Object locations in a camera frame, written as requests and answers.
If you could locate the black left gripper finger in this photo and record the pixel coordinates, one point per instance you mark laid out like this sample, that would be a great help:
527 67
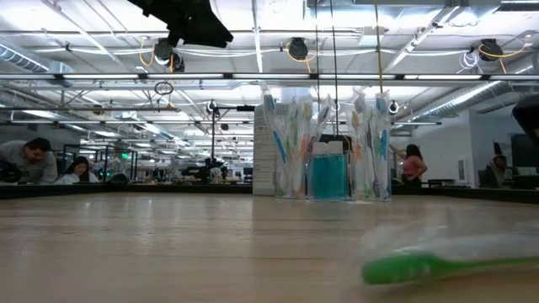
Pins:
202 29

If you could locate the green toothbrush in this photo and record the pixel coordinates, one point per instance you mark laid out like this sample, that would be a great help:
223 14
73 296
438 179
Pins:
295 134
404 267

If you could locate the white green wipes canister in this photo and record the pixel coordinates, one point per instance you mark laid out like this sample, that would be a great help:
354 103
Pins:
261 160

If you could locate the clear acrylic organizer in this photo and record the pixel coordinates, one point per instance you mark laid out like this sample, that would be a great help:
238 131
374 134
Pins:
353 195

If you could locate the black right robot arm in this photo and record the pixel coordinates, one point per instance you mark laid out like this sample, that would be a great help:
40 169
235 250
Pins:
528 118

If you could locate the black tripod stand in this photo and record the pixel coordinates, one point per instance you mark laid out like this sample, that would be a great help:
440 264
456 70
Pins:
211 107

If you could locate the person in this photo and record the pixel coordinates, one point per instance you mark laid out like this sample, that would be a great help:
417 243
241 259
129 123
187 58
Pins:
29 160
78 172
499 168
412 166

